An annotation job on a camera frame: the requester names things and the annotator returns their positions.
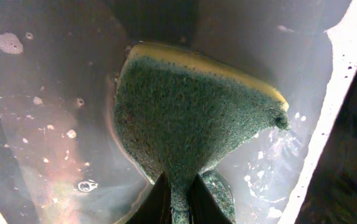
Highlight green yellow scrub sponge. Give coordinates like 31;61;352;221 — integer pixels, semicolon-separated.
112;42;288;223

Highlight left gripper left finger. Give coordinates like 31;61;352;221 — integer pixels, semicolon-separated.
126;173;172;224

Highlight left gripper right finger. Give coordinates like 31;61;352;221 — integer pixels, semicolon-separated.
188;174;232;224

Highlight black rectangular water tray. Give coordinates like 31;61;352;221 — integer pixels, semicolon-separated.
0;1;357;223

